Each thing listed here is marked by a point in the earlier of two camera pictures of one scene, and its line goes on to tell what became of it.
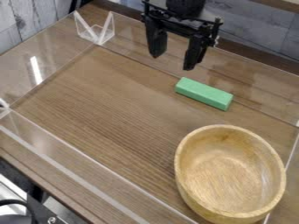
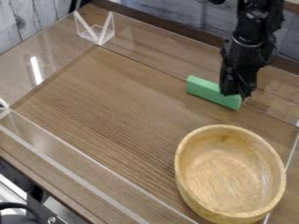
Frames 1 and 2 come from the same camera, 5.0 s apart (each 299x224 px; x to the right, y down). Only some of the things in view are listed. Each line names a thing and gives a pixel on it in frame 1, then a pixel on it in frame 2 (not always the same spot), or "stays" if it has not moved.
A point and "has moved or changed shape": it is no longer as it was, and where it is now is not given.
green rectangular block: [204, 94] has moved or changed shape
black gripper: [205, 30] → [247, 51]
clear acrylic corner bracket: [96, 33] stays
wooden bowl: [229, 173] stays
